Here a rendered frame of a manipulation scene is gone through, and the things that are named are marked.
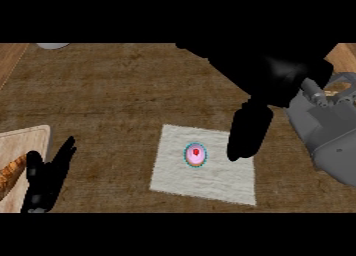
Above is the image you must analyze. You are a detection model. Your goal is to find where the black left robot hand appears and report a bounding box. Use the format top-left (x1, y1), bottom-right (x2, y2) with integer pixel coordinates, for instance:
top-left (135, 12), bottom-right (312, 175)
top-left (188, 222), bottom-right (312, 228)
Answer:
top-left (19, 135), bottom-right (78, 214)

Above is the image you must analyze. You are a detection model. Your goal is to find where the white cloth placemat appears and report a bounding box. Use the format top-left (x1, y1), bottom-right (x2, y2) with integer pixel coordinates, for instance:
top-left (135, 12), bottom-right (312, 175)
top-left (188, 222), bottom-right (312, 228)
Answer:
top-left (148, 123), bottom-right (258, 207)

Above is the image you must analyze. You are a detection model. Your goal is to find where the white round object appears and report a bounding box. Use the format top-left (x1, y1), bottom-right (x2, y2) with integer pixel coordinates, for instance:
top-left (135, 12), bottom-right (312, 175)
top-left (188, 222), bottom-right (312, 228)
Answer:
top-left (35, 42), bottom-right (70, 51)

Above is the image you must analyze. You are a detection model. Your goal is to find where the pink frosted cupcake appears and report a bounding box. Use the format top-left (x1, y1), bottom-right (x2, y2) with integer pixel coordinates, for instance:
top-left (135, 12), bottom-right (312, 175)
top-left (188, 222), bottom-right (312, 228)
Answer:
top-left (182, 142), bottom-right (209, 169)

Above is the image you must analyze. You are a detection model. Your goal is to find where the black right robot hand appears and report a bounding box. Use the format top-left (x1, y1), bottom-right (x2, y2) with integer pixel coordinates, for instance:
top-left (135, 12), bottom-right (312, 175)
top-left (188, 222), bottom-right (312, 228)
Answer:
top-left (174, 42), bottom-right (339, 163)

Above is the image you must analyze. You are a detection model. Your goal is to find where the brown croissant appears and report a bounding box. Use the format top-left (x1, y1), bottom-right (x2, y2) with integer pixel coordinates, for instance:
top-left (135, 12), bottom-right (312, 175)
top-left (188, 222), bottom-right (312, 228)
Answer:
top-left (0, 153), bottom-right (29, 212)

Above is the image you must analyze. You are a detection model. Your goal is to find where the pale wooden cutting board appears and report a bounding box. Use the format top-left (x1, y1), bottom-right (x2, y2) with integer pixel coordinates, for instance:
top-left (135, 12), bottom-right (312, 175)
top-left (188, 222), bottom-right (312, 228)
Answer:
top-left (0, 124), bottom-right (52, 214)

